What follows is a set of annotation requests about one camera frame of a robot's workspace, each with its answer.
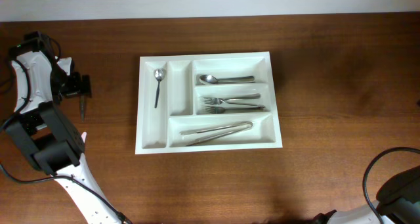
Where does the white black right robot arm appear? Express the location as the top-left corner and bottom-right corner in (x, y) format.
(311, 166), (419, 224)

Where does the steel tablespoon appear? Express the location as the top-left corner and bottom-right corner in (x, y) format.
(198, 75), (234, 85)
(218, 76), (255, 83)

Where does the pink plastic knife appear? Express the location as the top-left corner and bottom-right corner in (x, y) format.
(81, 131), (87, 143)

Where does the small steel spoon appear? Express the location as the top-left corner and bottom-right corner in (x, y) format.
(79, 95), (86, 122)
(154, 68), (166, 108)

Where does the black-handled steel fork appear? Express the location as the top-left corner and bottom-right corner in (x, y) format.
(220, 99), (266, 108)

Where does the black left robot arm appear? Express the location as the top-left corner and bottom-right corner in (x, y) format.
(1, 31), (130, 224)

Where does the white cutlery tray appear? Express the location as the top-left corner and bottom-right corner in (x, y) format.
(135, 52), (282, 154)

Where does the black left camera cable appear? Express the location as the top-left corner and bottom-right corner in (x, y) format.
(0, 33), (129, 224)

